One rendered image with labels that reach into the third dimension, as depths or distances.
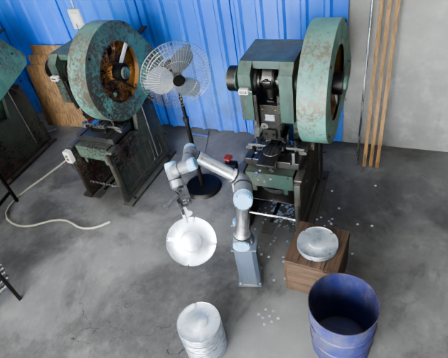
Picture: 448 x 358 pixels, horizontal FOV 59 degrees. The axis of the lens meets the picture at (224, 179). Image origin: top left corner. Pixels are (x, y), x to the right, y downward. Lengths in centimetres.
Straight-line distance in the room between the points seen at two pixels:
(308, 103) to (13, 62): 354
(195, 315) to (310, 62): 177
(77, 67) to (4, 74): 181
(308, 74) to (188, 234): 117
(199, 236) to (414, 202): 220
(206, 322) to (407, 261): 164
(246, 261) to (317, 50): 153
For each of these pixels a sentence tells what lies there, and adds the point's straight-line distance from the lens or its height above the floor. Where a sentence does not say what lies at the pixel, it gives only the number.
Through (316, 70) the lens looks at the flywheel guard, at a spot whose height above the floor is 158.
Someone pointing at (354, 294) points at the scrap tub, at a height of 30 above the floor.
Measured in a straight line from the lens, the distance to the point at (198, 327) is 276.
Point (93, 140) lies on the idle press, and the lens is 410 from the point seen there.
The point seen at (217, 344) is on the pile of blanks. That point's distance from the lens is 284.
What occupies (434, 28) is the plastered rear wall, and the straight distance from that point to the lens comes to 391.
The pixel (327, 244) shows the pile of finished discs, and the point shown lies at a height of 39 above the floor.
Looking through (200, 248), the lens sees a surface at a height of 91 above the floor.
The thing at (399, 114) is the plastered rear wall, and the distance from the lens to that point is 429.
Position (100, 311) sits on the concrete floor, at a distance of 348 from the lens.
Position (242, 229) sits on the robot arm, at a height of 78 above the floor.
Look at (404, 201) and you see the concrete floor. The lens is 391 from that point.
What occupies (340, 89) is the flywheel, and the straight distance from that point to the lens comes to 278.
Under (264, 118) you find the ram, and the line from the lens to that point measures 303.
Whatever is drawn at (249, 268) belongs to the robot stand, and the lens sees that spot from 307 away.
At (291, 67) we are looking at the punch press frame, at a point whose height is 147.
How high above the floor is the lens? 268
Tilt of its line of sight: 40 degrees down
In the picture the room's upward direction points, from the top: 11 degrees counter-clockwise
